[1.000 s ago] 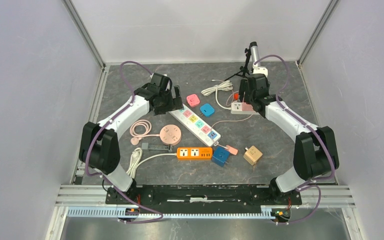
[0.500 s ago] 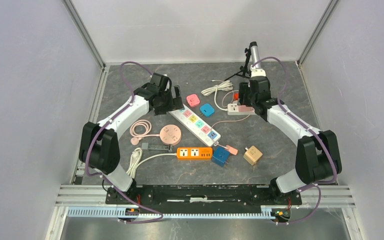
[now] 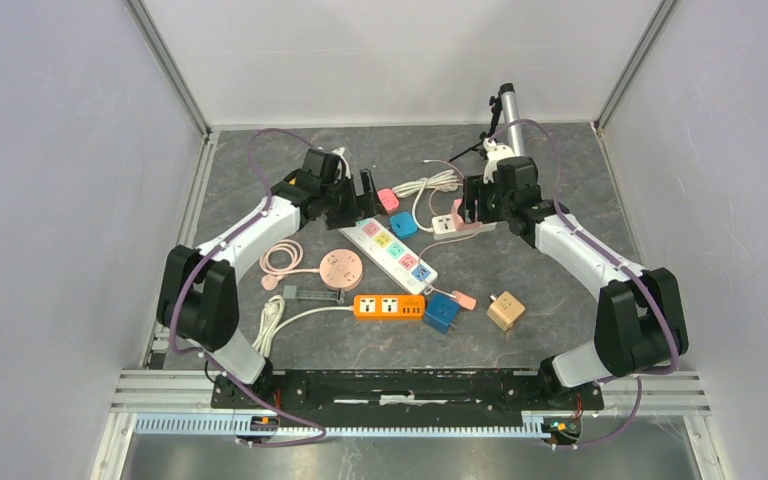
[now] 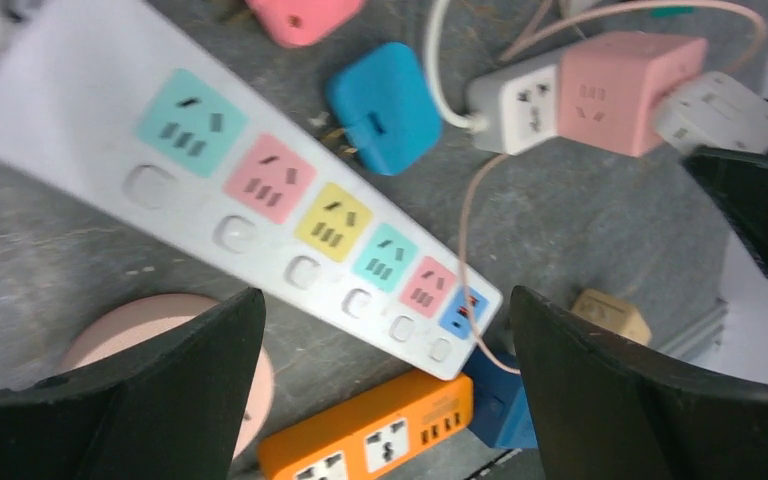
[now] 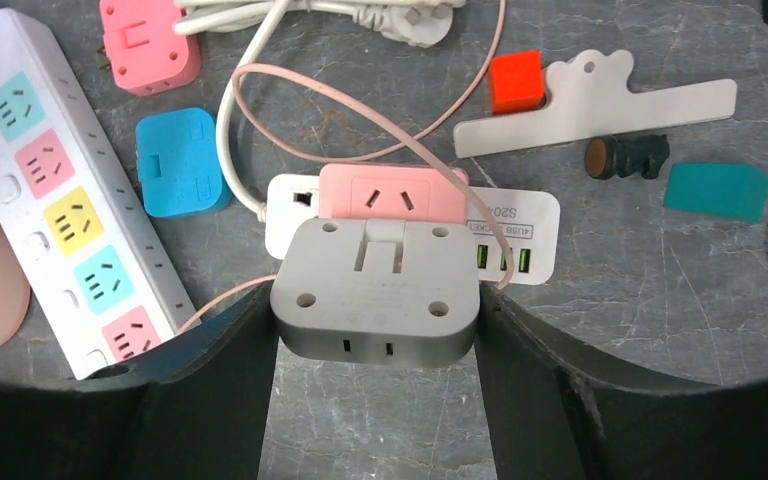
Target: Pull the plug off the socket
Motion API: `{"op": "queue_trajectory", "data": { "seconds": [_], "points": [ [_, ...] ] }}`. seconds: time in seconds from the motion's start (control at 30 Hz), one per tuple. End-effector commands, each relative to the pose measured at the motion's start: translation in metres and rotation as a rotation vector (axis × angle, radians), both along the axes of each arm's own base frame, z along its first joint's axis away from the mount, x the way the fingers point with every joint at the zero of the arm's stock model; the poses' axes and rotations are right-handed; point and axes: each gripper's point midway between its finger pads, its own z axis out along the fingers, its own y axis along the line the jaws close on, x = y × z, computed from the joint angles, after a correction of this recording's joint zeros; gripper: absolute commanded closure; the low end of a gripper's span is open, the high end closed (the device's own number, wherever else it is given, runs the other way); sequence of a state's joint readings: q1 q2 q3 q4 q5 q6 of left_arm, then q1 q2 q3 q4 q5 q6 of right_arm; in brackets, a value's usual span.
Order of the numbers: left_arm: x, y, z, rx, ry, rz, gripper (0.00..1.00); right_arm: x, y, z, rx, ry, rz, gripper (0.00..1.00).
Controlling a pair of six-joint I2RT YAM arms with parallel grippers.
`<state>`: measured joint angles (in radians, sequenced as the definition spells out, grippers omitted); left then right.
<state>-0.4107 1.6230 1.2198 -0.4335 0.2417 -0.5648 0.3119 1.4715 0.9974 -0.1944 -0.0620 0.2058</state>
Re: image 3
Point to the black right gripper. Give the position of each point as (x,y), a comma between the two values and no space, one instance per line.
(474,188)

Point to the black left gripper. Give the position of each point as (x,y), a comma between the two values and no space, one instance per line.
(362,207)

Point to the pink white cube adapter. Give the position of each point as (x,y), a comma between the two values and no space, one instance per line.
(467,222)

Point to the pink plug adapter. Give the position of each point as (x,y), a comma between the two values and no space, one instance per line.
(389,200)

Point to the small white power strip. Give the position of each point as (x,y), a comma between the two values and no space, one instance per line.
(452,226)

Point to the long white power strip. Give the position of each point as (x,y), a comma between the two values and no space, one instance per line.
(392,256)

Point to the light blue cube adapter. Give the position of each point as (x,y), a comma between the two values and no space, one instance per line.
(403,225)

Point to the pink round power socket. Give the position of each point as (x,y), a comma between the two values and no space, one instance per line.
(341,269)

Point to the salmon small cube adapter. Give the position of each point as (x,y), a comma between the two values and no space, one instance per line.
(463,300)

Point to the blue cube socket adapter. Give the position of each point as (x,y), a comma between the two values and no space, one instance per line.
(440,312)

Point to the beige dragon cube adapter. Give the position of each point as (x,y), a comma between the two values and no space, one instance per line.
(505,310)

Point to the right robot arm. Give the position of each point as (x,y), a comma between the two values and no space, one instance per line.
(640,325)

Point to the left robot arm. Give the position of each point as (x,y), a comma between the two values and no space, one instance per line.
(198,299)

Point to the silver cylindrical flashlight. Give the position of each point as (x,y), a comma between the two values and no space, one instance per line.
(510,113)

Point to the orange power strip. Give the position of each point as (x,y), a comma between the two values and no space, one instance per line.
(402,307)

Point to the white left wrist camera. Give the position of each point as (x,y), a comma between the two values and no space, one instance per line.
(344,168)

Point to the grey plastic bracket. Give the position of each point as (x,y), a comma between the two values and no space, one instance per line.
(291,292)

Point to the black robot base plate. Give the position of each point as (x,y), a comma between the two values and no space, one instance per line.
(415,398)

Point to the aluminium slotted rail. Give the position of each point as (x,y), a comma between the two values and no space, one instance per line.
(245,425)

